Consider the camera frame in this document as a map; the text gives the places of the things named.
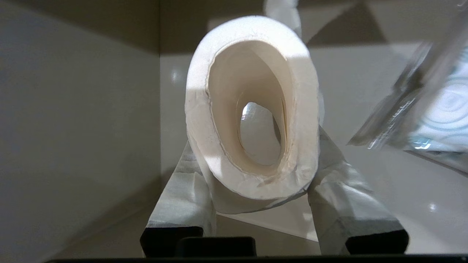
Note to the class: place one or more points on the white toilet paper roll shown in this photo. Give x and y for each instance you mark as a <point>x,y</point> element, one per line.
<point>204,138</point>

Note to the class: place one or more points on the blue patterned tissue pack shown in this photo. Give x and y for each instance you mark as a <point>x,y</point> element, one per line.
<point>438,117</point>

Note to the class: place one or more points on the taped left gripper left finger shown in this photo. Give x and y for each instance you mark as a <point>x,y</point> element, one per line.
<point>179,212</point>

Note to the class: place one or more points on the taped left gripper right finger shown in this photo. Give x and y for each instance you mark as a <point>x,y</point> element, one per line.
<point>351,212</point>

